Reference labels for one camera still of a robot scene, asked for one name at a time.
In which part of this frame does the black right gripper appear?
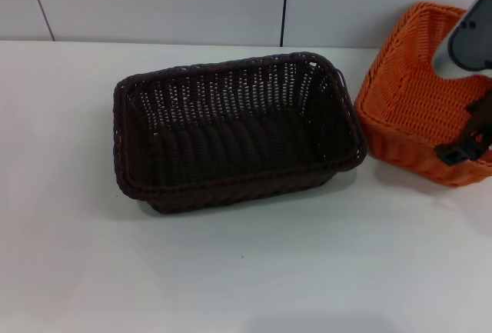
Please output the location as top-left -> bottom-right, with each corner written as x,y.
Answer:
434,81 -> 492,167

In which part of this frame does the dark brown woven basket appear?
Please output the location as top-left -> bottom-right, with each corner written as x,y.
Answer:
112,51 -> 368,215

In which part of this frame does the orange woven basket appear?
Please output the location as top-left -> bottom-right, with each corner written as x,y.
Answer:
353,1 -> 492,190

